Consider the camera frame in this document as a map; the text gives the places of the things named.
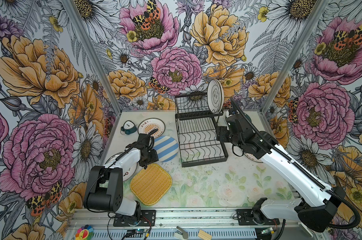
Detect yellow woven square plate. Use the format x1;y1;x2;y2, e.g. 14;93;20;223
130;164;173;206

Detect white floral plate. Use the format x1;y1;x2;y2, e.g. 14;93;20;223
218;82;224;112

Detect black wire dish rack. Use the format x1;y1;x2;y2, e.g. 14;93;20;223
175;92;228;168

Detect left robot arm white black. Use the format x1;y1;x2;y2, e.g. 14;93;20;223
83;129;159;217

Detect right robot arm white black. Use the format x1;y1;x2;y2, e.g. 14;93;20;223
216;110;345;233

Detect orange sunburst plate left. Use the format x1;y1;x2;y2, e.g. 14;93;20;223
138;118;166;139

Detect orange sunburst plate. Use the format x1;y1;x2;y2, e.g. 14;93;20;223
244;153;263;163
138;118;166;139

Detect small green rimmed plate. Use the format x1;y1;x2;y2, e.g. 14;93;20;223
225;110;252;122

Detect blue white striped plate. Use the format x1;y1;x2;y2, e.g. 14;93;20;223
154;136;179;162

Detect small teal cup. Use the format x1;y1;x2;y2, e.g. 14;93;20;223
121;120;138;135

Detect white plate red characters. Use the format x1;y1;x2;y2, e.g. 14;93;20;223
104;152;138;182

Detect orange sunburst plate right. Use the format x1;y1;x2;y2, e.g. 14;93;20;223
244;153;263;163

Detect grey clip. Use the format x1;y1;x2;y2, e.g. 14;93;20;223
173;226;189;240

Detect colourful round sticker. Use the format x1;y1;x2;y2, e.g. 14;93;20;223
75;225;94;240

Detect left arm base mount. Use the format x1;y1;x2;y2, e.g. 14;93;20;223
113;210;157;227

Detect aluminium front rail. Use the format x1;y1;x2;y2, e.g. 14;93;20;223
65;207;322;231

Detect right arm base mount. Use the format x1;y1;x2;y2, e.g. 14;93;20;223
232;209;280;226

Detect white handle object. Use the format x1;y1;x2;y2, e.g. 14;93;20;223
298;222;315;239

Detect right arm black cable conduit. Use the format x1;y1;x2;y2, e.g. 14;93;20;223
230;97;361;230

